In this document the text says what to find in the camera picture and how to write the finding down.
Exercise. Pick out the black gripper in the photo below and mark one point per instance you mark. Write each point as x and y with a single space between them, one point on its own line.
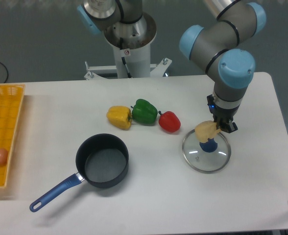
223 110

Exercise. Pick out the beige bread roll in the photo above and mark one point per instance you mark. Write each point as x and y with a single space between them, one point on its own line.
206 130

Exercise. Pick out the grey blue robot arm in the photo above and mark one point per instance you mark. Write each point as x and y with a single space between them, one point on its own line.
214 50

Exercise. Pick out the glass pot lid blue knob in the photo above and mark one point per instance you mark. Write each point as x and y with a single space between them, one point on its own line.
208 157

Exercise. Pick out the red bell pepper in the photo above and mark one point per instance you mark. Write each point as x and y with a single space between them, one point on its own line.
169 122

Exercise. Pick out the green bell pepper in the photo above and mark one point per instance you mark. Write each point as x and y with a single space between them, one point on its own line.
144 112

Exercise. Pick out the yellow bell pepper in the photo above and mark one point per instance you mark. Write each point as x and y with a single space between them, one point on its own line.
120 117

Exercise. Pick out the yellow plastic basket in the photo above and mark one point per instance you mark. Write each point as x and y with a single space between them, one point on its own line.
11 100

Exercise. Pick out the brown egg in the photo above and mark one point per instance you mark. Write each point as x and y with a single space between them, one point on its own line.
3 156

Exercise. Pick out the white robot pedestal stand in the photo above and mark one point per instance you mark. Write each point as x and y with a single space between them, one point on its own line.
131 48

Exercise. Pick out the black saucepan blue handle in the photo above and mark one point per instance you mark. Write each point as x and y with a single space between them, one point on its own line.
102 160

